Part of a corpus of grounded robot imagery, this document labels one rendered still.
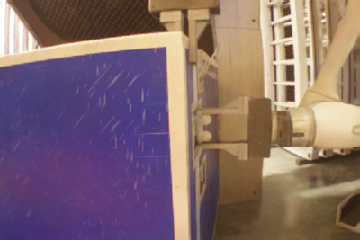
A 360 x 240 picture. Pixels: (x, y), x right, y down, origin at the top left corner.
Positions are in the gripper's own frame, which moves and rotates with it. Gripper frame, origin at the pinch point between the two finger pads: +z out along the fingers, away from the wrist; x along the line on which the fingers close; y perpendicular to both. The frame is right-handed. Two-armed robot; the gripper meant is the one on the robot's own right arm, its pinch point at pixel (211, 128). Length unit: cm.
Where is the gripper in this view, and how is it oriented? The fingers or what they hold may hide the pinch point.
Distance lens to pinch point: 63.4
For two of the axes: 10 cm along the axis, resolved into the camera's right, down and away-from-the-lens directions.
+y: 1.8, -1.5, 9.7
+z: -9.8, 0.1, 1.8
